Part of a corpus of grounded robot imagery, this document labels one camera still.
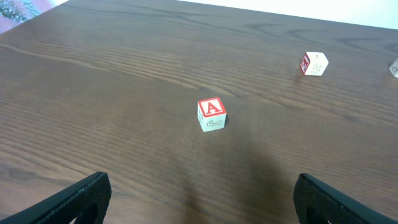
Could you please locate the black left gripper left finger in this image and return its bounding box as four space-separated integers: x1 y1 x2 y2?
1 172 112 224

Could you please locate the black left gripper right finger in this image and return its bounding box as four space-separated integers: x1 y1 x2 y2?
293 173 397 224

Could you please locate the red letter I block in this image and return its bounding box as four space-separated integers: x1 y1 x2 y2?
389 58 398 78

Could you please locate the red letter A block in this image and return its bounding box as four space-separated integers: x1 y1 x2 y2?
197 97 227 132

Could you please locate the white block with number 5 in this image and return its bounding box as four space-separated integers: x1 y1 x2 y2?
300 52 329 76

